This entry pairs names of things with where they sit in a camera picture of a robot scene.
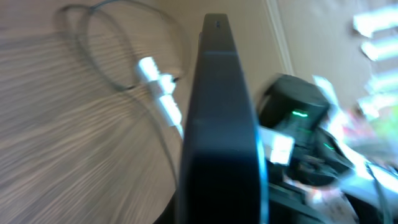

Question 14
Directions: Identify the Samsung Galaxy smartphone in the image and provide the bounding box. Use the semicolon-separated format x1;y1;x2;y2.
177;14;269;223

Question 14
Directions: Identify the black USB charging cable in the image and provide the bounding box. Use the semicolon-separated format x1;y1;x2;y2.
55;0;190;187

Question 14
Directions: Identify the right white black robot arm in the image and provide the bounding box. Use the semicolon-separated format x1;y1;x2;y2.
258;74;397;223

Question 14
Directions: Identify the white USB charger adapter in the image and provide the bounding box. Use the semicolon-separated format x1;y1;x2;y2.
154;74;176;95

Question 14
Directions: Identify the white power strip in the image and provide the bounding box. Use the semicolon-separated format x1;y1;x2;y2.
136;57;182;127

